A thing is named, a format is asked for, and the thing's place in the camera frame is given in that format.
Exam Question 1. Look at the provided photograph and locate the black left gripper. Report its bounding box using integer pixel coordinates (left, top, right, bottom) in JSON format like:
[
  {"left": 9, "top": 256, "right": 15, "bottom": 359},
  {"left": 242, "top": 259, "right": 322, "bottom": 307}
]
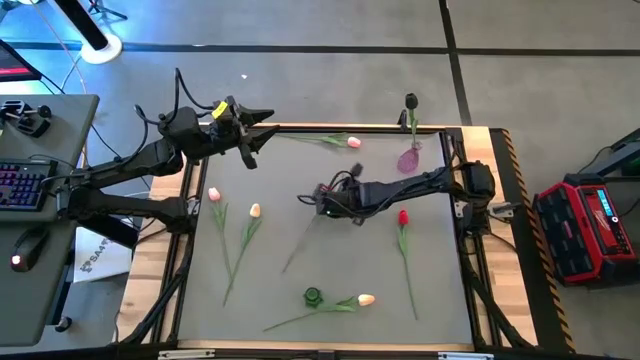
[{"left": 209, "top": 97, "right": 280, "bottom": 170}]

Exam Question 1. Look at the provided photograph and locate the pink artificial tulip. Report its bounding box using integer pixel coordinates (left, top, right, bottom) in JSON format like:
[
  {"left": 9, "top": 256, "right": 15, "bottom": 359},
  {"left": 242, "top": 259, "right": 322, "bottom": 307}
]
[
  {"left": 279, "top": 131, "right": 362, "bottom": 150},
  {"left": 207, "top": 186, "right": 234, "bottom": 281}
]

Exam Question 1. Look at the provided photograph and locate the cream artificial tulip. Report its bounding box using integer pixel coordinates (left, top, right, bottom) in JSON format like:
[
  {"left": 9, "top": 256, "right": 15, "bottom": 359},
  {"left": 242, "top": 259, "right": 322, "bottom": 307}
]
[
  {"left": 221, "top": 202, "right": 263, "bottom": 307},
  {"left": 262, "top": 293, "right": 377, "bottom": 333}
]

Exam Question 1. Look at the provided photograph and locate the pink glass vase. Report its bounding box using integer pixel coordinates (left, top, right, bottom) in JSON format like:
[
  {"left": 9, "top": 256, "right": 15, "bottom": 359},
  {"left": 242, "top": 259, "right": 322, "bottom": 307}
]
[{"left": 396, "top": 140, "right": 424, "bottom": 175}]

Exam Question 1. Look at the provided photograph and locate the green glass vase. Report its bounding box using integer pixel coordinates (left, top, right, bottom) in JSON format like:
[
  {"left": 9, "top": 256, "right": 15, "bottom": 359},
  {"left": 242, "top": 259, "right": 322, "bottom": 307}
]
[{"left": 302, "top": 286, "right": 325, "bottom": 309}]

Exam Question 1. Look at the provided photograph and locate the red artificial tulip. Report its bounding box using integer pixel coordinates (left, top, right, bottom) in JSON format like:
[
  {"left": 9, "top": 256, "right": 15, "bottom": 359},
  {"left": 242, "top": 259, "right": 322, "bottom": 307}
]
[
  {"left": 396, "top": 209, "right": 419, "bottom": 321},
  {"left": 281, "top": 213, "right": 321, "bottom": 274}
]

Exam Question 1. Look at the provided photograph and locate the black pole white round base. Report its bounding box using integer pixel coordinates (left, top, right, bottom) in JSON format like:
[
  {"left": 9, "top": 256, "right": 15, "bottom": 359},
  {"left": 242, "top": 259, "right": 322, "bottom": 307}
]
[{"left": 52, "top": 0, "right": 124, "bottom": 65}]

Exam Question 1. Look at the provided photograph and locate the white printed paper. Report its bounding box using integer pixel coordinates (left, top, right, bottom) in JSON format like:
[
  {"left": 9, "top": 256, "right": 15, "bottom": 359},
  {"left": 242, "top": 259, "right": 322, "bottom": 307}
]
[{"left": 73, "top": 227, "right": 134, "bottom": 284}]

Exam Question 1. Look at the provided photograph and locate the black desk gadget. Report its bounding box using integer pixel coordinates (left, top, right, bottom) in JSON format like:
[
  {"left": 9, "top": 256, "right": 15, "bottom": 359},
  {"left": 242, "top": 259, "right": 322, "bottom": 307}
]
[{"left": 0, "top": 98, "right": 53, "bottom": 139}]

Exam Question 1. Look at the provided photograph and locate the red black tool box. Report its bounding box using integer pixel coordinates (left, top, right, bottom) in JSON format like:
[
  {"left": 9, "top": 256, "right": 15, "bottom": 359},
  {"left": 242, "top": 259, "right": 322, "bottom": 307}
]
[{"left": 532, "top": 172, "right": 640, "bottom": 289}]

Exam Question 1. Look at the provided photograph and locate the backlit black keyboard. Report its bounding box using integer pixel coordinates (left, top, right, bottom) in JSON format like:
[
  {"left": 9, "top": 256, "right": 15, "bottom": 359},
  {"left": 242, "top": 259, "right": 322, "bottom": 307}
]
[{"left": 0, "top": 158, "right": 59, "bottom": 223}]

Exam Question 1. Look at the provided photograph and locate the dark screen with red strip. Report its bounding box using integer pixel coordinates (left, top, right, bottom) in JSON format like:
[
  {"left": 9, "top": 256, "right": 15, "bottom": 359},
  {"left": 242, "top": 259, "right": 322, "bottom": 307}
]
[{"left": 0, "top": 38, "right": 44, "bottom": 84}]

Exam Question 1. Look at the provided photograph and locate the black computer mouse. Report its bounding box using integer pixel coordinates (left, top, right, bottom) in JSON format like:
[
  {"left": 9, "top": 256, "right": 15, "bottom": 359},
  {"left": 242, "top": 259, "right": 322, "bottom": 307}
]
[{"left": 9, "top": 227, "right": 50, "bottom": 274}]

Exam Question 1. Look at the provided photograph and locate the grey desk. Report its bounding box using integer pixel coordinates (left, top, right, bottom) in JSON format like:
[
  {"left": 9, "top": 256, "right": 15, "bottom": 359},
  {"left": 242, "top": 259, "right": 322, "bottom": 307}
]
[{"left": 0, "top": 93, "right": 100, "bottom": 349}]

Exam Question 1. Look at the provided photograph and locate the black green device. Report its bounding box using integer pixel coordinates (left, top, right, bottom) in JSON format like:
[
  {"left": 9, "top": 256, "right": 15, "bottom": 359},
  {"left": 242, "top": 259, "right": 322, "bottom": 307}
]
[{"left": 589, "top": 127, "right": 640, "bottom": 177}]

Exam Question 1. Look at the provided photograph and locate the black aluminium rig frame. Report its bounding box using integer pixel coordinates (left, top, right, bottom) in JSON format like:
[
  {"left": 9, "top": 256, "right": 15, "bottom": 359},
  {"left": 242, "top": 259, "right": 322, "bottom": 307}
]
[{"left": 114, "top": 122, "right": 534, "bottom": 351}]

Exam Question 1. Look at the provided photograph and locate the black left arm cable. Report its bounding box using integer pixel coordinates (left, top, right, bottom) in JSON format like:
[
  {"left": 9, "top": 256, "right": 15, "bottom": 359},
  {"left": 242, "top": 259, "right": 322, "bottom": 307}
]
[{"left": 173, "top": 67, "right": 216, "bottom": 111}]

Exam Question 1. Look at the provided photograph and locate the silver metal bracket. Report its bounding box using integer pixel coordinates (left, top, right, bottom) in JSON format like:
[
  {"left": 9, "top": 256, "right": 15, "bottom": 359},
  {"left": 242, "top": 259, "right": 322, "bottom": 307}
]
[
  {"left": 437, "top": 351, "right": 495, "bottom": 360},
  {"left": 157, "top": 349, "right": 216, "bottom": 360}
]

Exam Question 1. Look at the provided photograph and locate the black base plate hazard striped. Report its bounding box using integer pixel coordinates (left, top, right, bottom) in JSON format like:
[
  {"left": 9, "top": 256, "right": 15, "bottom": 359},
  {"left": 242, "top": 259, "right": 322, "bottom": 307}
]
[{"left": 489, "top": 127, "right": 577, "bottom": 354}]

